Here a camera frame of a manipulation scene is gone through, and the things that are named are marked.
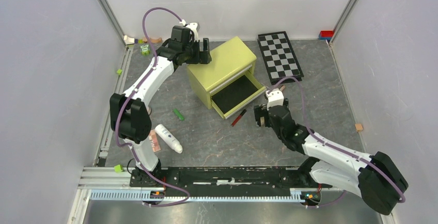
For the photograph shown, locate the eyeshadow palette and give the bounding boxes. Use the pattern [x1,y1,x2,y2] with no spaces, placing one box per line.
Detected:
[148,130,161,152]

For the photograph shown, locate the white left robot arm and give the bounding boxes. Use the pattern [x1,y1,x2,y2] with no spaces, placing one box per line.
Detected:
[109,23,212,187]

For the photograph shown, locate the small wooden cube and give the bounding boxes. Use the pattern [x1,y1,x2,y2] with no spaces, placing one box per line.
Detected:
[355,123,363,132]

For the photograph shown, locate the green lipstick tube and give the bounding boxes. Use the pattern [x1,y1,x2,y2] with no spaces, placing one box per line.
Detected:
[173,108,185,121]

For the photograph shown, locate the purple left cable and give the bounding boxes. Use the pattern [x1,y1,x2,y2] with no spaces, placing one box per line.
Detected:
[114,7,192,207]

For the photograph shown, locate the black white chessboard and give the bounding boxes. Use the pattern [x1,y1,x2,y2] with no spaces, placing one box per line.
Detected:
[257,31,304,85]

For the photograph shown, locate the purple cable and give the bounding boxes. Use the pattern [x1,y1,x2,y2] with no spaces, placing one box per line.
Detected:
[114,7,192,207]
[268,76,407,210]

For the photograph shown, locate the green drawer cabinet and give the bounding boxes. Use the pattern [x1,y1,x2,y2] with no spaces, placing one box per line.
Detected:
[187,37,267,119]

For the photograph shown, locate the white lotion tube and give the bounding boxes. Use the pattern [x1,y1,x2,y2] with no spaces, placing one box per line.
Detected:
[154,124,183,154]

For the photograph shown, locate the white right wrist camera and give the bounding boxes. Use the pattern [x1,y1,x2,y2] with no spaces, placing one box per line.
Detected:
[265,89,285,109]

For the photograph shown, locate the green owl toy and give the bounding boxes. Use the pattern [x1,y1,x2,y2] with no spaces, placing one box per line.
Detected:
[140,44,150,56]

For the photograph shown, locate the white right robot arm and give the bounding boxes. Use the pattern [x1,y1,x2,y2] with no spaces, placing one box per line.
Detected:
[254,104,409,215]

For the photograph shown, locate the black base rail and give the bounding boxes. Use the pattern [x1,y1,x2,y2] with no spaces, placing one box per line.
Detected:
[130,166,319,198]

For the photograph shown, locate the green cube near rail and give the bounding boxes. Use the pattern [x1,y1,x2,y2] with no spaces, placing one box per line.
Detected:
[113,164,124,173]

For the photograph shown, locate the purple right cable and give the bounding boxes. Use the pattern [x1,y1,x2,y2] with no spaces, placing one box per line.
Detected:
[268,76,407,210]

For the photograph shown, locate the wooden arch blocks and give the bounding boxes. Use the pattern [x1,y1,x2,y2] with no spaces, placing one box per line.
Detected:
[123,35,163,45]

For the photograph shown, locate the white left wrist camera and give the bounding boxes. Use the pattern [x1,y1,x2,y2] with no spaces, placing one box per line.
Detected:
[179,19,200,41]

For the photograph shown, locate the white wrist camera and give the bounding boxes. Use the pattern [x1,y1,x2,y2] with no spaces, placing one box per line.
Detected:
[179,19,200,41]
[265,89,285,109]

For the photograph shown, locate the red black lip pencil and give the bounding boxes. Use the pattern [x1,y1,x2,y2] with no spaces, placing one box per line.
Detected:
[231,109,247,127]

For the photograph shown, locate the red blue blocks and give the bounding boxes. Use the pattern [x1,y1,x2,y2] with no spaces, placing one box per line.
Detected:
[318,30,334,41]

